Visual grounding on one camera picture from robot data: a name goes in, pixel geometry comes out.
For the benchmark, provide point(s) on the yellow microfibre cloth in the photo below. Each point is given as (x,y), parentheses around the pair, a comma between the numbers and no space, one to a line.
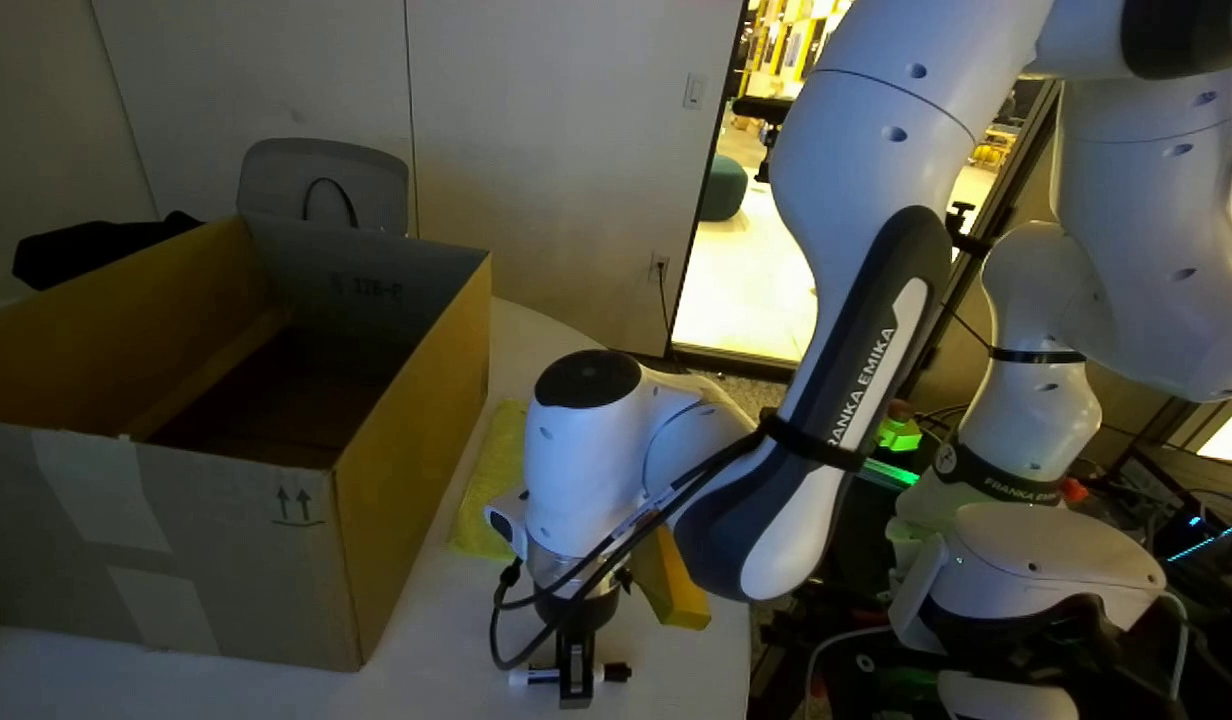
(490,481)

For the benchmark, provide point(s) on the grey chair backrest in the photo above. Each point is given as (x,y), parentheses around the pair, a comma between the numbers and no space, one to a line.
(320,169)

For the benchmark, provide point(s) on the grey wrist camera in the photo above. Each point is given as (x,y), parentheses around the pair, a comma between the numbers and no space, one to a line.
(505,523)

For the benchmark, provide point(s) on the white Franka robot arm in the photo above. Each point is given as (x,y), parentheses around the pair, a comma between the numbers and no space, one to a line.
(858,134)

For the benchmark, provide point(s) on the brown cardboard box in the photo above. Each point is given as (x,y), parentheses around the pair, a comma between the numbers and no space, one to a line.
(149,562)

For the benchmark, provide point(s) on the green glowing device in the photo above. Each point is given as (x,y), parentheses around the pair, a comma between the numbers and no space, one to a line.
(898,434)

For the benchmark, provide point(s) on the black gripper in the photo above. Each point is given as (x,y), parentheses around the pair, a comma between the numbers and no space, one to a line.
(583,617)

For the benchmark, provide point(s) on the black bundled fabric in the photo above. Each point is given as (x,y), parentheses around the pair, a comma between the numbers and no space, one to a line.
(97,244)

